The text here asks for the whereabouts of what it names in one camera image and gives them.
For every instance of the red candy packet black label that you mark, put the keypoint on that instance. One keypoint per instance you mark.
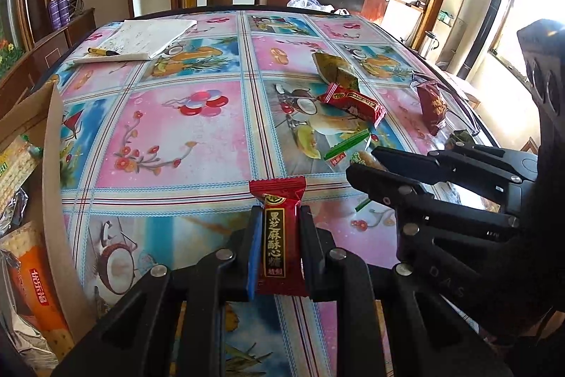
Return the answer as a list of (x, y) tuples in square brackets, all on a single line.
[(280, 235), (348, 101)]

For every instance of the wooden low table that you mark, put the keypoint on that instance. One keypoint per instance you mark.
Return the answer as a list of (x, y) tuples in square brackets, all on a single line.
[(463, 85)]

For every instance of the large white plastic bag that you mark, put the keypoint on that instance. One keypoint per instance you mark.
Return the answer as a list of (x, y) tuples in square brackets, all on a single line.
[(304, 1)]

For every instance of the steel electric kettle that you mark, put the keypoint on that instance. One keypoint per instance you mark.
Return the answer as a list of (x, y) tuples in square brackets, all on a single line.
[(428, 45)]

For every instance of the orange cracker packet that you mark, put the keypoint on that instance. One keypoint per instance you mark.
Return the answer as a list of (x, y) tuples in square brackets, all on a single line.
[(39, 293)]

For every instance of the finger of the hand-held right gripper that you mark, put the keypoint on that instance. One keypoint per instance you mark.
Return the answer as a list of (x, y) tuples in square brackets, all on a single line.
[(441, 167), (397, 196)]

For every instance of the dark red pyramid packet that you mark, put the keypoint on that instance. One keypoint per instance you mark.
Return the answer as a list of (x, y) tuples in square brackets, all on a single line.
[(432, 107)]

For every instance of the patterned plastic tablecloth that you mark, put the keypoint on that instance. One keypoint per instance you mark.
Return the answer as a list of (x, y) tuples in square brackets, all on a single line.
[(176, 138)]

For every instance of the white paper notebook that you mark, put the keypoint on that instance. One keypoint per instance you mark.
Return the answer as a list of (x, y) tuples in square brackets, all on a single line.
[(145, 37)]

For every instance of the small white plastic bag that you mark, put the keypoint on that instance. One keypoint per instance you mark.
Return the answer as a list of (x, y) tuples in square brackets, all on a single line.
[(340, 11)]

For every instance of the orange-green candy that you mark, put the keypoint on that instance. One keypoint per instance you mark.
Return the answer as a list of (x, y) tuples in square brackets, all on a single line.
[(366, 160)]

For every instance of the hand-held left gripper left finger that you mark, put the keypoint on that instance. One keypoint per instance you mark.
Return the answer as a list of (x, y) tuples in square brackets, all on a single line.
[(255, 257)]

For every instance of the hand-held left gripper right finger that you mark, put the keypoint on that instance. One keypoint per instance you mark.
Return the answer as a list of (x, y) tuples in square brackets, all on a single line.
[(311, 249)]

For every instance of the yellow-green snack packet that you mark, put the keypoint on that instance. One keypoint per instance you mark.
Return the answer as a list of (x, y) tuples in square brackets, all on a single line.
[(335, 72)]

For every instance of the dark wooden sideboard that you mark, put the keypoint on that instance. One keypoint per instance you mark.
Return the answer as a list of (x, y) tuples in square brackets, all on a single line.
[(53, 45)]

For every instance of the purple spray can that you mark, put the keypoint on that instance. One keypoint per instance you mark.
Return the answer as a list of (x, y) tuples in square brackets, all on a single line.
[(64, 8), (54, 15)]

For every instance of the dark green pea packet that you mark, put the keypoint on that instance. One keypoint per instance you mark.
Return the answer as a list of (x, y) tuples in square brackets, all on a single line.
[(459, 137)]

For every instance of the flower and bamboo wall painting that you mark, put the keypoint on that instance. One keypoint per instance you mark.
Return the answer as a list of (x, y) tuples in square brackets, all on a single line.
[(9, 50)]

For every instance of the yellow-black marker pen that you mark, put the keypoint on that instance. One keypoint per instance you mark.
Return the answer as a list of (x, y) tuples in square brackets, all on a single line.
[(103, 51)]

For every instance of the green wrapped candy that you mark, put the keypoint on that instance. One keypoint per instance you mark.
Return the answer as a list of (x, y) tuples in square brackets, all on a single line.
[(364, 204), (346, 146)]

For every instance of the brown cardboard box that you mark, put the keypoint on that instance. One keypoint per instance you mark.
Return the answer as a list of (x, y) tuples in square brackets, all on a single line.
[(26, 116)]

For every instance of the white standing air conditioner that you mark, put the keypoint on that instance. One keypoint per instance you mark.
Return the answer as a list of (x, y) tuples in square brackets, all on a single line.
[(485, 32)]

